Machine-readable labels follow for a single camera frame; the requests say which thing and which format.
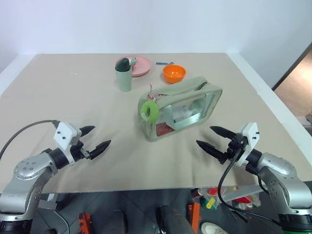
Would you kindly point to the dark green toy vegetable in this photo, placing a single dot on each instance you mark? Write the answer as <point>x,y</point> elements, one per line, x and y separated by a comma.
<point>122,64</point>

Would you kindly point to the pink plate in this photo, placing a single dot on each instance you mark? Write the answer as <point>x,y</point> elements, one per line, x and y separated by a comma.
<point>142,64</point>

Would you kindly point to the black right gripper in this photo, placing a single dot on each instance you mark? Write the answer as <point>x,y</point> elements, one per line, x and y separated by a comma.
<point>235,147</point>

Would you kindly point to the dark rounded shape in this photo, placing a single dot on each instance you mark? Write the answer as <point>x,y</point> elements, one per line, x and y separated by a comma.
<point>174,219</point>

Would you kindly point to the white shoe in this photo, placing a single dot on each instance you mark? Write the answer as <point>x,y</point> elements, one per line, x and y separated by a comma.
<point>213,228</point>

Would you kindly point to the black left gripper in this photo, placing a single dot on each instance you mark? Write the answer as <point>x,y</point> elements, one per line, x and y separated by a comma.
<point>78,151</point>

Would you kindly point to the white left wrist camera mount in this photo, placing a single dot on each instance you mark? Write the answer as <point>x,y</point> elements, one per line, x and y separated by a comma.
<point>64,135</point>

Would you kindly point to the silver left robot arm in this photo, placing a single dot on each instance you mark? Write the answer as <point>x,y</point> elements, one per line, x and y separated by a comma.
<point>26,180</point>

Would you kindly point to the orange and black stand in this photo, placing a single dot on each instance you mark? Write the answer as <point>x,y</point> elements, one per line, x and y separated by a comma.
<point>195,214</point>
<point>84,223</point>

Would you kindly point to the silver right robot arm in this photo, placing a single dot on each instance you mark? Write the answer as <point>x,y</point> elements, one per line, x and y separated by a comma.
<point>285,180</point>

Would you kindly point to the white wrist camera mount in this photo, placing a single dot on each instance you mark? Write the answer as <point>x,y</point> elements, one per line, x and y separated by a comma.
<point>249,136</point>
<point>64,135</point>

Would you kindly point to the orange bowl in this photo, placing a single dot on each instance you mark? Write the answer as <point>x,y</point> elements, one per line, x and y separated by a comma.
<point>174,75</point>

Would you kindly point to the bag of colourful toys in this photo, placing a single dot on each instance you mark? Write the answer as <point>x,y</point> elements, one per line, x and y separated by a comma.
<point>212,197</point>

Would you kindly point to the pale green cup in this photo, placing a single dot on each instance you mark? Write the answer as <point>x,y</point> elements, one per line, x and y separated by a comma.
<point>124,81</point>

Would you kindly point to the green transparent toiletry bag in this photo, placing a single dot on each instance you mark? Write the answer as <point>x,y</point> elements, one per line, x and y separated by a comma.
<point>170,97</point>

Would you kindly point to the grey table bracket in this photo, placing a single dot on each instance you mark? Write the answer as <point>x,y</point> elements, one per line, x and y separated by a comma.
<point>47,202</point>

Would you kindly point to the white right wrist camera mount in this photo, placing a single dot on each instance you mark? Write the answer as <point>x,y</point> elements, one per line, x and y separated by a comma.
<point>249,136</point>

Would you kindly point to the brown wooden door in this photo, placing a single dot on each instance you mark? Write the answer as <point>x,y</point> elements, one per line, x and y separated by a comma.
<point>297,80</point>

